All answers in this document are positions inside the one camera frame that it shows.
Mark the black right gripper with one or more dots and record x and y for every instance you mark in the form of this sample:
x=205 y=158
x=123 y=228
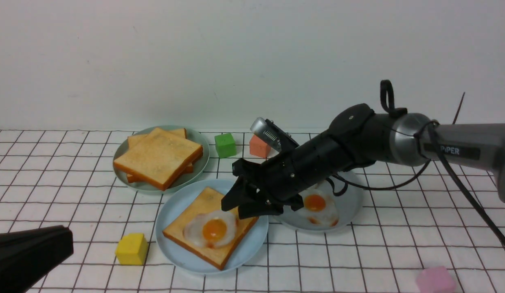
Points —
x=269 y=187

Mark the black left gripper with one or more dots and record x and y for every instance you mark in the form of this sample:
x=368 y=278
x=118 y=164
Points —
x=27 y=256

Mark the toast slice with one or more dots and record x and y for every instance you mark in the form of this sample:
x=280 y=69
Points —
x=208 y=200
x=159 y=159
x=133 y=140

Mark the fried egg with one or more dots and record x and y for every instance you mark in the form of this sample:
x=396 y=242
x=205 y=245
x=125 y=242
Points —
x=319 y=208
x=211 y=230

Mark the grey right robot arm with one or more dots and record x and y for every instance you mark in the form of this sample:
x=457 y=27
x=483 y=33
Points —
x=357 y=138

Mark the orange foam cube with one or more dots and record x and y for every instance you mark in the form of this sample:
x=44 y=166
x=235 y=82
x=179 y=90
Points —
x=259 y=148

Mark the green foam cube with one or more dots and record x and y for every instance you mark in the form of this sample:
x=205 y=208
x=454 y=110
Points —
x=225 y=145

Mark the pale green plate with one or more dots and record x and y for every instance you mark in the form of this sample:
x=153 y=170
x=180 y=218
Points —
x=185 y=179

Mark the white checkered tablecloth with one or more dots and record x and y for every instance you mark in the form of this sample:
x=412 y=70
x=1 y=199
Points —
x=65 y=178

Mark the light blue plate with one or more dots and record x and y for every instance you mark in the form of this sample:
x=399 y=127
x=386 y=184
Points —
x=187 y=261

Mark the grey plate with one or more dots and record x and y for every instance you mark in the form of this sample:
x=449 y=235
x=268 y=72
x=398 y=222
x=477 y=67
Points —
x=348 y=200

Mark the yellow foam cube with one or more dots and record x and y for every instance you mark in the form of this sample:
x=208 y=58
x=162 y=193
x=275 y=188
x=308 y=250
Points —
x=132 y=249

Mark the pink foam cube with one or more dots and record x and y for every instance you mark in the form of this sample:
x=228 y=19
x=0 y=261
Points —
x=435 y=280

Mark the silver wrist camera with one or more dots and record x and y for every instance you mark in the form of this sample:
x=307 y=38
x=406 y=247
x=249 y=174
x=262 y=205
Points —
x=271 y=134

